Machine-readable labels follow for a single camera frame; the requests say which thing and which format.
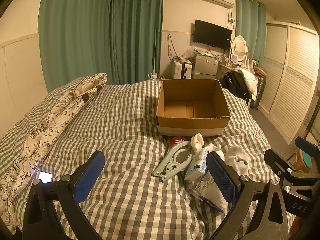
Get light blue folding hanger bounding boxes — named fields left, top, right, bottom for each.
left=152, top=141, right=194, bottom=183

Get wide green curtain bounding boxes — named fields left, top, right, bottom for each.
left=37, top=0, right=164, bottom=88

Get smartphone with lit screen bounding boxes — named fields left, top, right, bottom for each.
left=37, top=171, right=53, bottom=182

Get small silver fridge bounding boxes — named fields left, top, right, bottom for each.
left=192, top=54, right=221, bottom=80

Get hanging wall cables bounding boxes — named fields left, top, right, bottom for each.
left=167, top=34, right=176, bottom=61

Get white sock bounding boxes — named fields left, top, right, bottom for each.
left=224, top=145, right=251, bottom=176

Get white puffer jacket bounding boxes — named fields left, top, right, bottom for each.
left=234, top=67, right=259, bottom=101

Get oval white vanity mirror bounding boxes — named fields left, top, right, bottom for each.
left=230, top=35, right=250, bottom=64

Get white suitcase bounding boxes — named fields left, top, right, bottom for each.
left=171, top=61, right=193, bottom=79

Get dark suitcase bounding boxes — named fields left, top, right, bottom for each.
left=249, top=76, right=267, bottom=110

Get white mop pole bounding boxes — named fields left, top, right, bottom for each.
left=151, top=29, right=159, bottom=79

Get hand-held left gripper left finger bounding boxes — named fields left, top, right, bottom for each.
left=22, top=151, right=105, bottom=240

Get black jacket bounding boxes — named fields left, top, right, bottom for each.
left=220, top=70, right=251, bottom=101

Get clear plastic bag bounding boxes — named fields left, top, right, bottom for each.
left=183, top=46, right=198, bottom=59

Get red round object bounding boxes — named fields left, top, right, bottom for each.
left=170, top=136, right=186, bottom=147

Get brown cardboard box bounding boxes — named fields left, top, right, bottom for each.
left=155, top=79, right=231, bottom=137

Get tissue packet with blue print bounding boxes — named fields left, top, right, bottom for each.
left=184, top=147, right=210, bottom=182

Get black wall television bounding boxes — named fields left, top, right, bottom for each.
left=192, top=19, right=232, bottom=51

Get white cloth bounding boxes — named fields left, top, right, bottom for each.
left=190, top=133, right=206, bottom=153

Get narrow green curtain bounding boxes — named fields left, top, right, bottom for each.
left=235, top=0, right=267, bottom=67

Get floral pillow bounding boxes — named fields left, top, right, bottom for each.
left=0, top=73, right=108, bottom=233

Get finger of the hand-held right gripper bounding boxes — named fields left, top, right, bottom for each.
left=264, top=149, right=297, bottom=178
left=295, top=136, right=320, bottom=161

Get white louvred wardrobe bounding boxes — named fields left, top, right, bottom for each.
left=257, top=21, right=320, bottom=146

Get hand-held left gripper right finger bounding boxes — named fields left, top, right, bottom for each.
left=206, top=151, right=294, bottom=240

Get wooden stool with green seat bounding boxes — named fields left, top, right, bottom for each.
left=287, top=149, right=313, bottom=175

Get grey sock with dark cuff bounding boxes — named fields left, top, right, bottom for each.
left=187, top=176, right=229, bottom=213

